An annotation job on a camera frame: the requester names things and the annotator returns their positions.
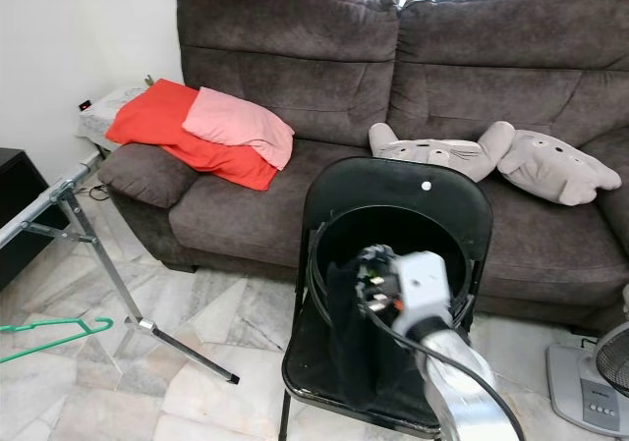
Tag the side table with lace cloth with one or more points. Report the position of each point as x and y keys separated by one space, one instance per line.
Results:
x=103 y=117

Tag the black round laundry basket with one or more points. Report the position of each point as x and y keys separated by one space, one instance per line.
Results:
x=403 y=227

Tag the dark brown sofa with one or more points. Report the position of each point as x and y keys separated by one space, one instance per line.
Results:
x=285 y=68

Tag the black folding chair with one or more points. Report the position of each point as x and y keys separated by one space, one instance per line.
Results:
x=393 y=181

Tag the pink pillow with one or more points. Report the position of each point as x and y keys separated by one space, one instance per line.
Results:
x=236 y=125

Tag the green plastic hanger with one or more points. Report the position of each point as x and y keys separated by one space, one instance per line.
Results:
x=103 y=323

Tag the white round sticker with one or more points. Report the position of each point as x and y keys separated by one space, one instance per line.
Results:
x=426 y=185

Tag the black TV cabinet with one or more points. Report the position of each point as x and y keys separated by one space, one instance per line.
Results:
x=15 y=215

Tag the grey floor fan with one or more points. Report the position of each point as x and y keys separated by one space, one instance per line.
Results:
x=580 y=392

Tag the silver metal clothes rack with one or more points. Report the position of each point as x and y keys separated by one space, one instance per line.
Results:
x=44 y=205

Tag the red pillow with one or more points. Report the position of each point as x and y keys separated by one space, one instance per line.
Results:
x=147 y=122

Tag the black garment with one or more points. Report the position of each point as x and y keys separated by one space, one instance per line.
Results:
x=354 y=343

